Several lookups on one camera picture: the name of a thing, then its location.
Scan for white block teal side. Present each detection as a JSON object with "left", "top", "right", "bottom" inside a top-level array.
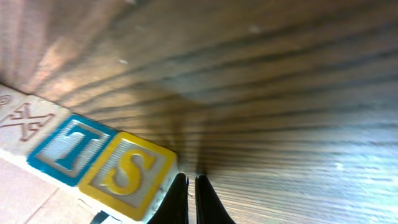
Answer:
[{"left": 27, "top": 114, "right": 117, "bottom": 187}]

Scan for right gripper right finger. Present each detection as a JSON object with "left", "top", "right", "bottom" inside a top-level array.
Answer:
[{"left": 195, "top": 175, "right": 235, "bottom": 224}]

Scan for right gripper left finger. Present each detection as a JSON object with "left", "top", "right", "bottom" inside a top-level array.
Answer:
[{"left": 147, "top": 173, "right": 189, "bottom": 224}]

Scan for white block green side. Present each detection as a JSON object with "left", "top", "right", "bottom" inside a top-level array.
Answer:
[{"left": 1, "top": 85, "right": 71, "bottom": 156}]

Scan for yellow block letter G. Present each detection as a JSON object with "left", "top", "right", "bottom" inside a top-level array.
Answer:
[{"left": 78, "top": 132, "right": 178, "bottom": 223}]

